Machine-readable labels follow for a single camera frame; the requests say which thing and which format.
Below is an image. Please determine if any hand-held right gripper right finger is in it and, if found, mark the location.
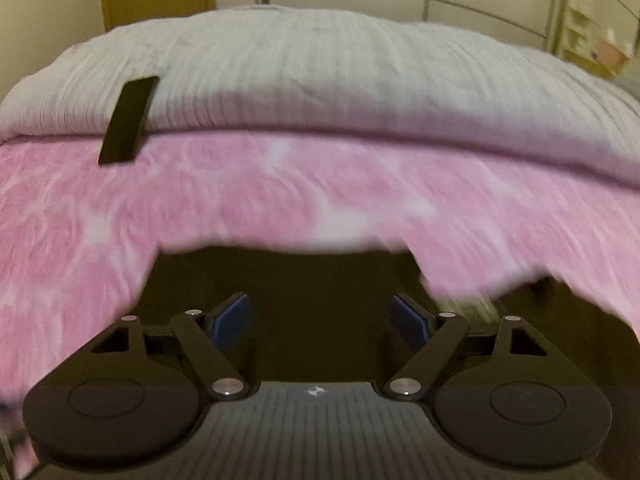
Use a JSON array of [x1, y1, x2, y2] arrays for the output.
[[384, 294, 556, 401]]

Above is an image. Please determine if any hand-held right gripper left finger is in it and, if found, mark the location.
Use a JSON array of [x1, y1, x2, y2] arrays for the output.
[[82, 292, 251, 401]]

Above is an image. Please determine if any dark brown garment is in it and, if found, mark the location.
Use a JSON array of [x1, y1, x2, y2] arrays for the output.
[[137, 242, 640, 396]]

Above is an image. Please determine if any pink floral blanket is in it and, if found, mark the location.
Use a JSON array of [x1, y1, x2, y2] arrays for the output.
[[0, 130, 640, 478]]

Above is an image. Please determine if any black smartphone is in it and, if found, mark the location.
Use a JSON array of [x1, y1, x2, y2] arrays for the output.
[[97, 76, 161, 167]]

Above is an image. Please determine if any white ribbed quilt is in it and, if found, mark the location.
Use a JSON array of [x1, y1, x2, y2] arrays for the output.
[[0, 4, 640, 192]]

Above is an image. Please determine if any cluttered shelf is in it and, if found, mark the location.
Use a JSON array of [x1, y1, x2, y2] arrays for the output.
[[560, 0, 640, 82]]

